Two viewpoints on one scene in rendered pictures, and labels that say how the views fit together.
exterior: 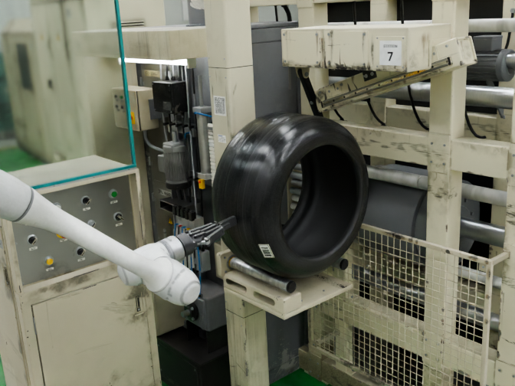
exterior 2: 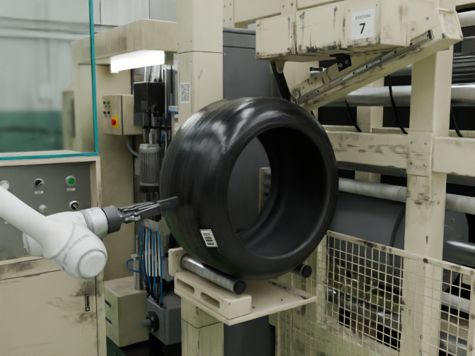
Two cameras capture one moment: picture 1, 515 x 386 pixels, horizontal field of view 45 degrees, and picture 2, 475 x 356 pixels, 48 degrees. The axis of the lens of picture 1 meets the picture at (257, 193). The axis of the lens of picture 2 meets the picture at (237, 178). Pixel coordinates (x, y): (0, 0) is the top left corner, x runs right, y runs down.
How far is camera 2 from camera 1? 0.68 m
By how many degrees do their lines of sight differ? 10
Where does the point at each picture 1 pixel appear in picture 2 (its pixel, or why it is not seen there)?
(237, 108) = (203, 95)
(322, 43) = (293, 27)
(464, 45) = (448, 19)
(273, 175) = (221, 150)
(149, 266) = (42, 224)
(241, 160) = (191, 135)
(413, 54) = (388, 25)
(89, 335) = (26, 330)
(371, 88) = (345, 78)
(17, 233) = not seen: outside the picture
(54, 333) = not seen: outside the picture
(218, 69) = (186, 54)
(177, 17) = not seen: hidden behind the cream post
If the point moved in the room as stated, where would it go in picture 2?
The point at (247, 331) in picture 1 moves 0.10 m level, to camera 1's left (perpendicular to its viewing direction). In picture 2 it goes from (201, 344) to (175, 342)
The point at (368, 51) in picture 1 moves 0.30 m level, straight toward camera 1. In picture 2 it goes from (339, 27) to (330, 10)
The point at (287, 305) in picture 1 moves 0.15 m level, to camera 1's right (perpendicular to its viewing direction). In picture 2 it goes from (232, 308) to (281, 309)
